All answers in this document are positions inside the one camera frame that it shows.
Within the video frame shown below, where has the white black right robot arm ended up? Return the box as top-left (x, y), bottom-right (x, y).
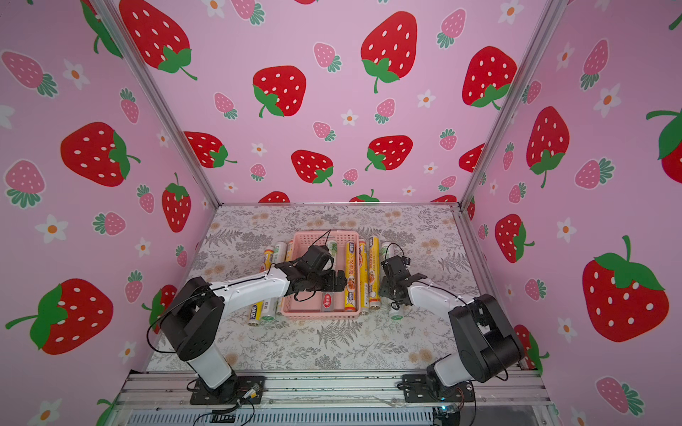
top-left (380, 266), bottom-right (525, 392)

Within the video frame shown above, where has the pink perforated plastic basket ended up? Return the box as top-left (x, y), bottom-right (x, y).
top-left (281, 230), bottom-right (361, 320)

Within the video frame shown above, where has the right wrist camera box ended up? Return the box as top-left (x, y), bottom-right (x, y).
top-left (382, 256), bottom-right (410, 276)

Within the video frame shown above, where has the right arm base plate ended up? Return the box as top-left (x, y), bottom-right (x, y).
top-left (396, 374), bottom-right (475, 405)

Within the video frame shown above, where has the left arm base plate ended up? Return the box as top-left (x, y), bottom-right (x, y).
top-left (186, 376), bottom-right (266, 406)

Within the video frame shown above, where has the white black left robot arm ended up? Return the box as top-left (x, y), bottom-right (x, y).
top-left (158, 260), bottom-right (347, 393)

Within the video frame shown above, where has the white green plastic wrap roll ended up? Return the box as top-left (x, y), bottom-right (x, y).
top-left (380, 241), bottom-right (404, 321)
top-left (261, 241), bottom-right (288, 321)

